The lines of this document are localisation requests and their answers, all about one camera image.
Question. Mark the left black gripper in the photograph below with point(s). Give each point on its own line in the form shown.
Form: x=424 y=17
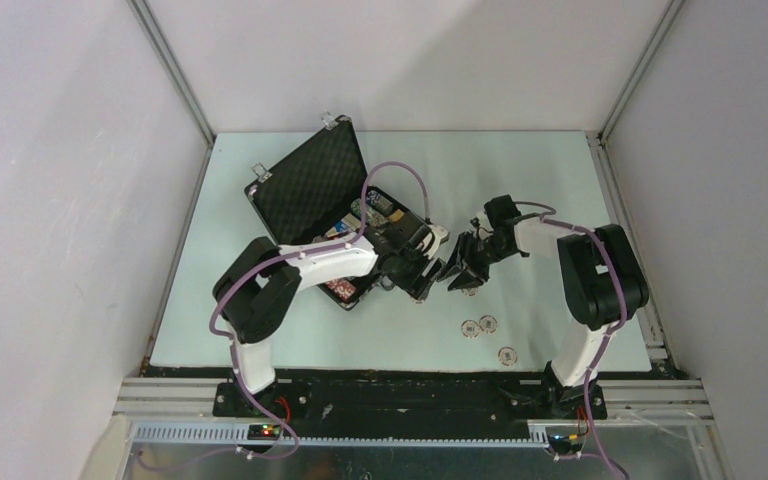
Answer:
x=417 y=285

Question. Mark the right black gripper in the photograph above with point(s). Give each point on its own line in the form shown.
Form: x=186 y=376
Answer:
x=471 y=276

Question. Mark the white red chip stack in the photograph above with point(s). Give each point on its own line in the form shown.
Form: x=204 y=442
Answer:
x=455 y=333

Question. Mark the black poker set case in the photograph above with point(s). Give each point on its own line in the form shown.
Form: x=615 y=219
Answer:
x=307 y=192

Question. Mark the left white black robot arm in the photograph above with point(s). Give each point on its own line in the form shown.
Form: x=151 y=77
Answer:
x=255 y=293

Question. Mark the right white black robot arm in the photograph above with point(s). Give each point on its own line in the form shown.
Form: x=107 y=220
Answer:
x=604 y=285

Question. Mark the red white chip row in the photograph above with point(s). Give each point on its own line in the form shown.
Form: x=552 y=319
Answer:
x=343 y=289

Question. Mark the green poker chip stack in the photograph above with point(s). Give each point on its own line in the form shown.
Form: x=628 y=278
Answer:
x=359 y=208

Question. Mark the blue white chip stack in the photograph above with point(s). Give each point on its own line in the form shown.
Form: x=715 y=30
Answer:
x=379 y=202

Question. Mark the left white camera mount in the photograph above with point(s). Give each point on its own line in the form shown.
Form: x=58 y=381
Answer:
x=436 y=237

